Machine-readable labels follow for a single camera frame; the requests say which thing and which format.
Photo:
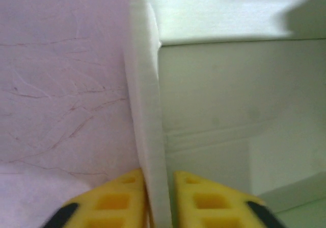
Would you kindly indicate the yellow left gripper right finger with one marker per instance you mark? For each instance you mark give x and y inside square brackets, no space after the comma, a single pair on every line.
[203,202]

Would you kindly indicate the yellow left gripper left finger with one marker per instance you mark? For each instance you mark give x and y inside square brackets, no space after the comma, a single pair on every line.
[112,202]

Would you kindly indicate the light green paper box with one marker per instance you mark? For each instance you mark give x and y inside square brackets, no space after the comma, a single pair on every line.
[229,98]

